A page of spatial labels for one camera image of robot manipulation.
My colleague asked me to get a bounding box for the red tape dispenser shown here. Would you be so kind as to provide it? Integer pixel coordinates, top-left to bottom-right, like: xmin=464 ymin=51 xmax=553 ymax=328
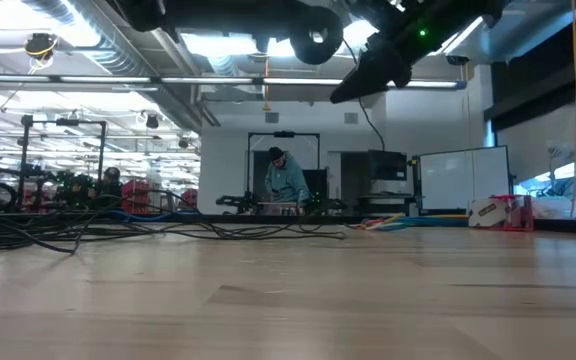
xmin=487 ymin=194 xmax=535 ymax=233

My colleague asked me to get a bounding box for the bundle of coloured tubes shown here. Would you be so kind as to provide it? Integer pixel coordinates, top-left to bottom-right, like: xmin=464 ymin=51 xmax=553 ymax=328
xmin=377 ymin=212 xmax=469 ymax=225

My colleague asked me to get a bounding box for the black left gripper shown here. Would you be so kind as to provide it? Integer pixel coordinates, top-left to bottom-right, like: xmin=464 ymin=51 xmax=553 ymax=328
xmin=164 ymin=0 xmax=320 ymax=54

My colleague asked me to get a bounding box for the black robot station frame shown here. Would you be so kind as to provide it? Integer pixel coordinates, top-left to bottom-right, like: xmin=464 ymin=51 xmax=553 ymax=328
xmin=17 ymin=114 xmax=109 ymax=214
xmin=245 ymin=130 xmax=322 ymax=217

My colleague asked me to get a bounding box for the long ceiling light bar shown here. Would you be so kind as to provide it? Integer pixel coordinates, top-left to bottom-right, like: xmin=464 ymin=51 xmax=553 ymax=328
xmin=0 ymin=73 xmax=469 ymax=92

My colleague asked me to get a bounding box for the black round cord spool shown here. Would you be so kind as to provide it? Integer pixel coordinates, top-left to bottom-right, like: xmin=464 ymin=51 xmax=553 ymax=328
xmin=288 ymin=5 xmax=345 ymax=67

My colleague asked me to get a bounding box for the person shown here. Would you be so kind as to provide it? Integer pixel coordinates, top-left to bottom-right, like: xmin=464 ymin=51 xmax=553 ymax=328
xmin=262 ymin=146 xmax=313 ymax=207
xmin=101 ymin=166 xmax=123 ymax=199

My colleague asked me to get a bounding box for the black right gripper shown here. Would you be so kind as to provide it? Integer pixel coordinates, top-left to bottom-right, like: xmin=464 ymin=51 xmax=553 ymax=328
xmin=330 ymin=0 xmax=470 ymax=105

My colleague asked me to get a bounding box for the whiteboard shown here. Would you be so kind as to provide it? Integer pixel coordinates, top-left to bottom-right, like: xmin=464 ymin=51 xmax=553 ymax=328
xmin=419 ymin=145 xmax=512 ymax=212

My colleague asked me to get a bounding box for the black monitor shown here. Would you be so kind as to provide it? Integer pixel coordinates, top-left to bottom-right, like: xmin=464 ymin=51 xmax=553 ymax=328
xmin=367 ymin=149 xmax=409 ymax=182

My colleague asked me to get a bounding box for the red tool cabinet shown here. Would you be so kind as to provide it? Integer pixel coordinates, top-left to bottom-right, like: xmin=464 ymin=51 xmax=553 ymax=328
xmin=180 ymin=188 xmax=200 ymax=210
xmin=119 ymin=179 xmax=155 ymax=216

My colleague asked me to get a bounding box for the yellow hanging cable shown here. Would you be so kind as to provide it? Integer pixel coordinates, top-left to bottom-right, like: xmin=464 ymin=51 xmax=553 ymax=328
xmin=569 ymin=0 xmax=576 ymax=220

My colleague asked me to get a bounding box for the orange hanging pull cord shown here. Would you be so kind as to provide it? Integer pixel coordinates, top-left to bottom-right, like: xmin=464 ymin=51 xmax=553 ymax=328
xmin=261 ymin=53 xmax=273 ymax=113

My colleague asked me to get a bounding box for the black ceiling cord reel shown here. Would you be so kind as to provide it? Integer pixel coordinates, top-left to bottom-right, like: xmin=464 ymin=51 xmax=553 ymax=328
xmin=23 ymin=32 xmax=60 ymax=71

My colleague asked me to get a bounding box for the colourful cable bundle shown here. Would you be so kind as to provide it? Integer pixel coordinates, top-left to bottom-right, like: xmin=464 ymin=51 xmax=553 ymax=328
xmin=350 ymin=218 xmax=389 ymax=230

